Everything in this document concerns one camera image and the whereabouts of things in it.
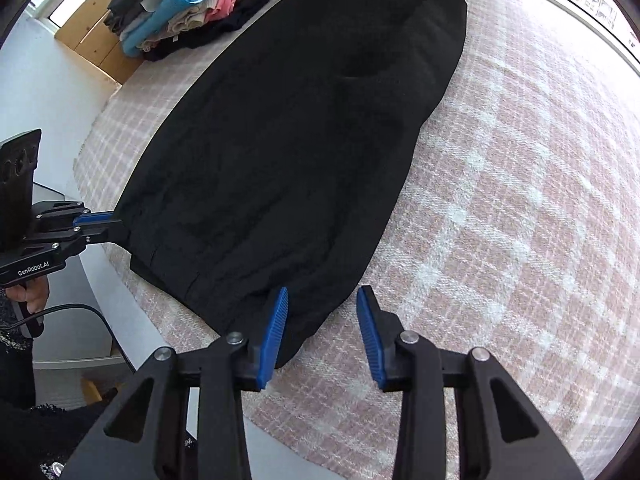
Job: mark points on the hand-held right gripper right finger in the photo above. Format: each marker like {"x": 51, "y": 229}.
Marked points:
{"x": 371, "y": 332}

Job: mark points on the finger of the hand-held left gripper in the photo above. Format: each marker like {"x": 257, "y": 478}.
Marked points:
{"x": 102, "y": 232}
{"x": 97, "y": 218}

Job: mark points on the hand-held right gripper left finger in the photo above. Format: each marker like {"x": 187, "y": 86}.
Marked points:
{"x": 274, "y": 332}

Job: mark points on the black pants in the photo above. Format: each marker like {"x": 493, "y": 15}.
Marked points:
{"x": 300, "y": 135}

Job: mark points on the person's left forearm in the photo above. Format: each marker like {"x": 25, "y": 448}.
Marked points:
{"x": 12, "y": 330}

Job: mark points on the pile of folded clothes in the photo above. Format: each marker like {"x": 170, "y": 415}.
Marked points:
{"x": 190, "y": 5}

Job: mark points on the person's left hand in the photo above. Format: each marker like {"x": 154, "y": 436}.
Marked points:
{"x": 35, "y": 296}

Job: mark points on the pink plaid blanket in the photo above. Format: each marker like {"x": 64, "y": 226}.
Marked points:
{"x": 510, "y": 220}

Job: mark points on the person's dark tweed clothing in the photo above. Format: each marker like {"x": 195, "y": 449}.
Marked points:
{"x": 45, "y": 435}

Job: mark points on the white window frame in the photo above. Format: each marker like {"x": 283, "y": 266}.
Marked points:
{"x": 580, "y": 0}

